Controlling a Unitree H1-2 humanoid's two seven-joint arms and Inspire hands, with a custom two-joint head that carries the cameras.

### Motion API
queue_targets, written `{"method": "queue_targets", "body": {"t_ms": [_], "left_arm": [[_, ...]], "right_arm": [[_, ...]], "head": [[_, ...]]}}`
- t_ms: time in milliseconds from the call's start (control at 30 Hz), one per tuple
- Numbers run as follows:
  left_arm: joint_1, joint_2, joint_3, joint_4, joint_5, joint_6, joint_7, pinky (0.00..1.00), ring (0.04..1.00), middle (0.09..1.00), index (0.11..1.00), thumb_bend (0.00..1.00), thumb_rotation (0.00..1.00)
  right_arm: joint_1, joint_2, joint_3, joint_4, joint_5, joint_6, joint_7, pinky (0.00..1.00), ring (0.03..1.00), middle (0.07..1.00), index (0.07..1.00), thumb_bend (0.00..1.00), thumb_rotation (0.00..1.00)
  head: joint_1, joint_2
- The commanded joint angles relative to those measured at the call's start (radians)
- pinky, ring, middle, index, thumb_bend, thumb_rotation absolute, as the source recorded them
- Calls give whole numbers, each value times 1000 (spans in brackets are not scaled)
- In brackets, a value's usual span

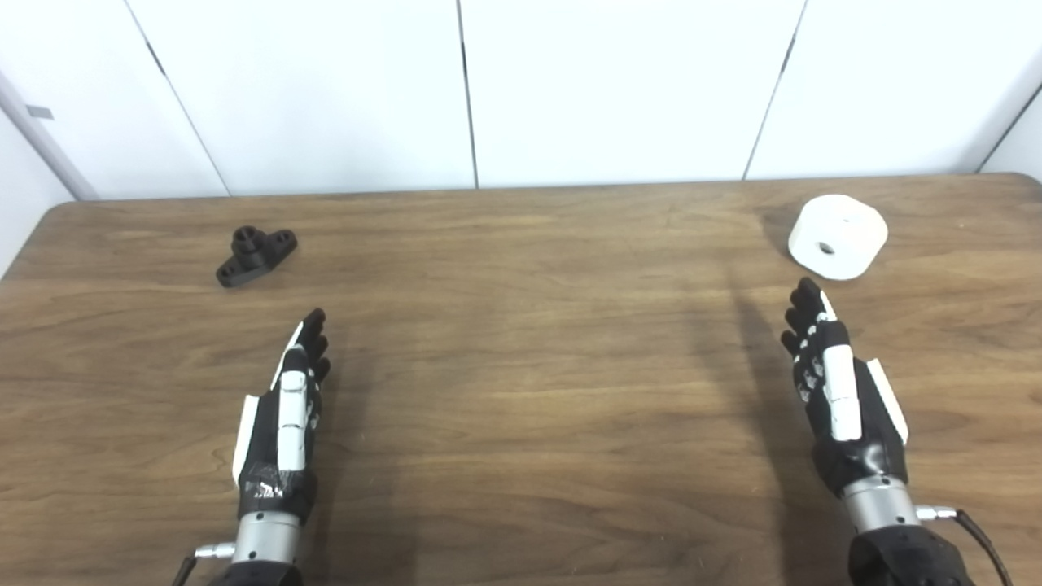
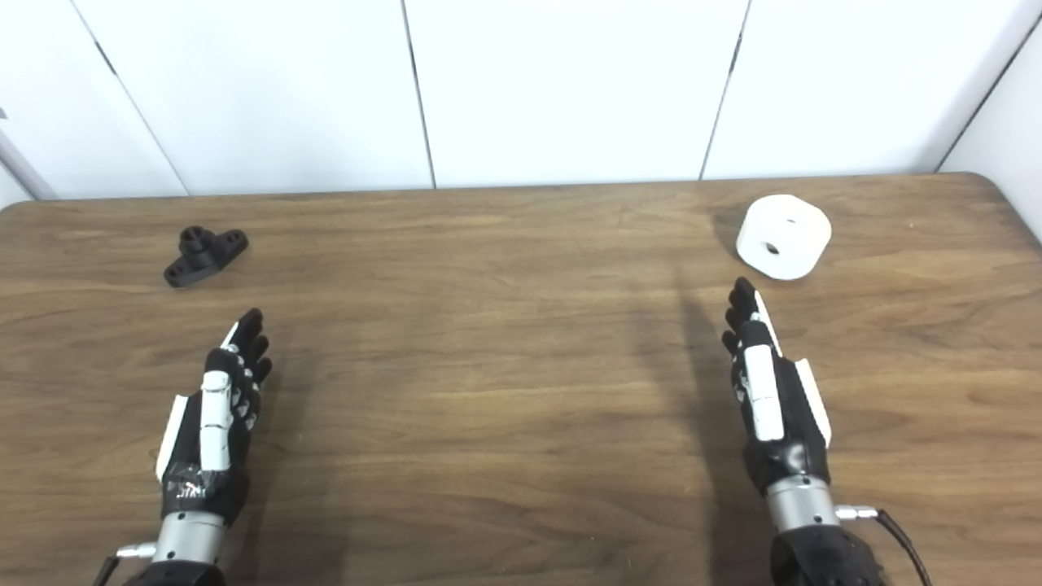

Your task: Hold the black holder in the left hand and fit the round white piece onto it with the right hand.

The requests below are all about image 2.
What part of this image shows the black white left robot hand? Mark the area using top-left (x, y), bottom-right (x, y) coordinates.
top-left (155, 308), bottom-right (274, 526)

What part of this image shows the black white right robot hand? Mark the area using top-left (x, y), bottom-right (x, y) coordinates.
top-left (721, 277), bottom-right (834, 497)

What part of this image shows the black flanged holder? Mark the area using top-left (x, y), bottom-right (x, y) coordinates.
top-left (164, 226), bottom-right (250, 289)

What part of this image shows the round white plastic piece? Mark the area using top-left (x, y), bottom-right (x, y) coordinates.
top-left (736, 195), bottom-right (833, 282)

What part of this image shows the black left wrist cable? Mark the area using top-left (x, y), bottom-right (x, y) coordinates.
top-left (92, 543), bottom-right (157, 586)

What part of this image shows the grey wall corner post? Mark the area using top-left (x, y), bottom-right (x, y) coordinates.
top-left (0, 122), bottom-right (59, 201)

